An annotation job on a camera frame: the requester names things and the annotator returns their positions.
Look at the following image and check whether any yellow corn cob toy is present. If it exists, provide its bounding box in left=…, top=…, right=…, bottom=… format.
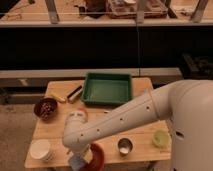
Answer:
left=51, top=92, right=66, bottom=103

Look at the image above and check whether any green plastic tray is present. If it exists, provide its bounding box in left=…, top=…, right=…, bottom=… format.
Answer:
left=81, top=73, right=133, bottom=106

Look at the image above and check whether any red bowl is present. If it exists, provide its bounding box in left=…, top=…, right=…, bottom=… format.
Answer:
left=79, top=143, right=105, bottom=171

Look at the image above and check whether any dark bowl with nuts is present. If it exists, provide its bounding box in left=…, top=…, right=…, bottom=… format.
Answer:
left=34, top=98, right=58, bottom=120

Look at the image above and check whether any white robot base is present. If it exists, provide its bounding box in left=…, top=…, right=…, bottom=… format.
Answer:
left=152, top=80, right=213, bottom=171

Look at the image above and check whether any black and wood brush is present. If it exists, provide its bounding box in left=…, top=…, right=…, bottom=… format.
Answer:
left=67, top=86, right=82, bottom=103

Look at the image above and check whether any blue yellow sponge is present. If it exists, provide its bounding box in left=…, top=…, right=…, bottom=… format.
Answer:
left=68, top=151, right=93, bottom=171

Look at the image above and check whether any white ribbed bowl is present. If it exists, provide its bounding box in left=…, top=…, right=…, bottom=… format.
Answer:
left=29, top=139, right=53, bottom=162

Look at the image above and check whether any small metal cup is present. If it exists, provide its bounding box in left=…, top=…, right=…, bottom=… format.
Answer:
left=117, top=138, right=133, bottom=156

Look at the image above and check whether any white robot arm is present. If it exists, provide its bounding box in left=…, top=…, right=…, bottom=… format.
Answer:
left=62, top=87, right=171, bottom=154

